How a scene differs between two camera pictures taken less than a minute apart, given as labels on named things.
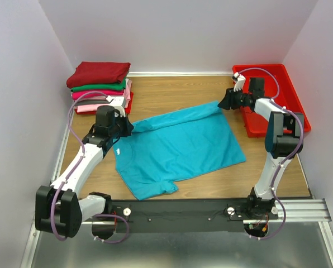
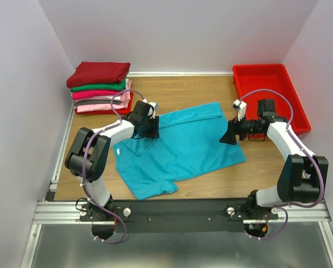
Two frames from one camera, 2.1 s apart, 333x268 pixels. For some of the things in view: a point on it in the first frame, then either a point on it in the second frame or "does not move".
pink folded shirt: [93, 108] does not move
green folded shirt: [119, 86] does not move
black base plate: [215, 216] does not move
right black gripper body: [229, 98] -> [234, 126]
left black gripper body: [126, 125] -> [154, 127]
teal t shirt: [162, 149] does not move
